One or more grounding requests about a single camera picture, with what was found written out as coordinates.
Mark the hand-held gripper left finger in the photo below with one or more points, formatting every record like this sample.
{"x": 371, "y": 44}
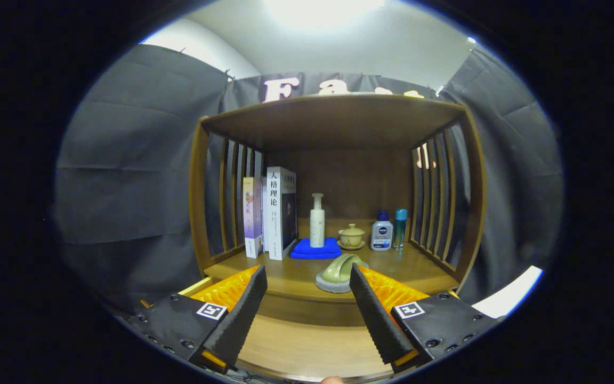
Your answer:
{"x": 237, "y": 314}

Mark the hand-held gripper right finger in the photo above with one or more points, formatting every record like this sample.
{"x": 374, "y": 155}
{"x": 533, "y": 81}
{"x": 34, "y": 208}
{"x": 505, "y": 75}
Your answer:
{"x": 377, "y": 314}

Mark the green brush with grey sponge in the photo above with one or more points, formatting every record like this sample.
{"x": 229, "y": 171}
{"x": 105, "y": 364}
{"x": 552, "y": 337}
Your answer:
{"x": 336, "y": 272}

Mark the brown wooden drawer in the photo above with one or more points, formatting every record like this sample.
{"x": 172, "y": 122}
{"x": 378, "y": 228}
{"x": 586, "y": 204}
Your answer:
{"x": 307, "y": 346}

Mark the wooden countertop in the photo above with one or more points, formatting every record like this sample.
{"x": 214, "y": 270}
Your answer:
{"x": 296, "y": 274}

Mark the brown wooden cabinet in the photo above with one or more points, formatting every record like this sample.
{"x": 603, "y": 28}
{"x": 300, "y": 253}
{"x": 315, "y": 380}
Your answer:
{"x": 339, "y": 122}

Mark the white bottle with blue cap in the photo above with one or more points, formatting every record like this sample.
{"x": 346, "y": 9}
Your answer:
{"x": 381, "y": 237}

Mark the yellow lidded tea cup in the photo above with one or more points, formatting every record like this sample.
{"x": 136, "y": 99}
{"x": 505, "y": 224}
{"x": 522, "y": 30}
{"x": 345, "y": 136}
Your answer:
{"x": 351, "y": 236}

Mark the teal slim bottle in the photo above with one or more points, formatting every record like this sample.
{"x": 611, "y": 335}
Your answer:
{"x": 400, "y": 229}

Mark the blue folded cloth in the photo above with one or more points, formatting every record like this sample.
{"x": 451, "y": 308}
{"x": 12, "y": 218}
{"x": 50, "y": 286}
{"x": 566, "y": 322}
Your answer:
{"x": 301, "y": 250}

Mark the purple book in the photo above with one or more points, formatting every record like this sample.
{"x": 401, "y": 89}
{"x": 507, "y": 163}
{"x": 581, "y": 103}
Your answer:
{"x": 252, "y": 224}

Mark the white thick book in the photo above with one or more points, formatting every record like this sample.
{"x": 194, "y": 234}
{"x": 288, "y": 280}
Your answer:
{"x": 274, "y": 224}

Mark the white pump bottle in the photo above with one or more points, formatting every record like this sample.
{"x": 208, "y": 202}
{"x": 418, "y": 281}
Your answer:
{"x": 317, "y": 229}

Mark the white tabletop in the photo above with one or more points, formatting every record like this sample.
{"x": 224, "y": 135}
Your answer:
{"x": 509, "y": 293}

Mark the black backdrop cloth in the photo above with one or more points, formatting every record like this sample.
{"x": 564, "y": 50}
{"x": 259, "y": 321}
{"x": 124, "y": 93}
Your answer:
{"x": 126, "y": 176}

